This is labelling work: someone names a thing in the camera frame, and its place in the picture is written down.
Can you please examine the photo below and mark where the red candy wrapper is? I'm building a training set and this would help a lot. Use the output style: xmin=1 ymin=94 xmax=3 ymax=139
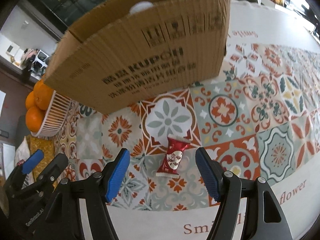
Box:
xmin=156 ymin=134 xmax=190 ymax=178

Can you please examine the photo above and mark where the white plush toy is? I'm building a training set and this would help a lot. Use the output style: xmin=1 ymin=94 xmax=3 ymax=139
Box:
xmin=129 ymin=1 xmax=153 ymax=15

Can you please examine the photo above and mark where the orange fruit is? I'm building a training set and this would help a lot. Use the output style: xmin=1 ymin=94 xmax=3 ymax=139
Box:
xmin=25 ymin=106 xmax=45 ymax=133
xmin=25 ymin=91 xmax=36 ymax=110
xmin=33 ymin=79 xmax=54 ymax=111

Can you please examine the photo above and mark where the white plastic fruit basket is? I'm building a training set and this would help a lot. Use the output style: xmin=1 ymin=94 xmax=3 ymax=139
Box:
xmin=31 ymin=91 xmax=71 ymax=137

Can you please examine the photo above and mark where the patterned tile table runner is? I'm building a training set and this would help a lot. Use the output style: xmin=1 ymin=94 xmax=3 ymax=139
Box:
xmin=54 ymin=43 xmax=319 ymax=211

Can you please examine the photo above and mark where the white shoe rack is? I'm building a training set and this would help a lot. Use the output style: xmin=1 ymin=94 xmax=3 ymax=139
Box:
xmin=21 ymin=49 xmax=50 ymax=75

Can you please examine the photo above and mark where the brown cardboard box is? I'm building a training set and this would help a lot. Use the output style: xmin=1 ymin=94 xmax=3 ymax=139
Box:
xmin=44 ymin=0 xmax=231 ymax=114

